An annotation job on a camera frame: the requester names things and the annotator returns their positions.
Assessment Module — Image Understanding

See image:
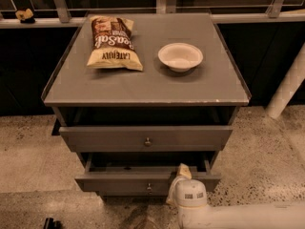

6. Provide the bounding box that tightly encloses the white paper bowl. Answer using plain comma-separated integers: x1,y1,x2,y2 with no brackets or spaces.
158,43,203,73

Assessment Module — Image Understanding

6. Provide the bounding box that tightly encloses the black object on floor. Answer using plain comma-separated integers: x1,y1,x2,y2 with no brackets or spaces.
43,218,62,229

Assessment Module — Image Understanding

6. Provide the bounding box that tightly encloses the metal railing frame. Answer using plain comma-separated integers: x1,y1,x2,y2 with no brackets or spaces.
0,0,305,28

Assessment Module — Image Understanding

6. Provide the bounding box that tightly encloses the sea salt chips bag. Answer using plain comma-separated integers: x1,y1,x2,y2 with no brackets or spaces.
87,15,143,72

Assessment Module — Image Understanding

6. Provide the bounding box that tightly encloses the yellow black object on ledge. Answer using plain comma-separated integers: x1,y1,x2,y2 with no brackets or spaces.
15,9,35,24

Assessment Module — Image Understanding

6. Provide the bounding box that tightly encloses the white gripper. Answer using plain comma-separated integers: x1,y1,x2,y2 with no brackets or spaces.
166,163,207,208

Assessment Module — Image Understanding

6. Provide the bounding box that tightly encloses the white diagonal post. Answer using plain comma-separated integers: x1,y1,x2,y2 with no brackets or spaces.
266,43,305,118

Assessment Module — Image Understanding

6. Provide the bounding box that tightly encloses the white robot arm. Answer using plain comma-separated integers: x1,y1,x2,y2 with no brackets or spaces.
166,163,305,229

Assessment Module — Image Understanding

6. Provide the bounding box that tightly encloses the grey top drawer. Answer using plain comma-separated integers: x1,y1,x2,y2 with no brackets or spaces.
59,126,233,153

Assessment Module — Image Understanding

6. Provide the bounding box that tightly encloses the grey drawer cabinet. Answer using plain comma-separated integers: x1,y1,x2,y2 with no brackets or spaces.
40,12,252,198

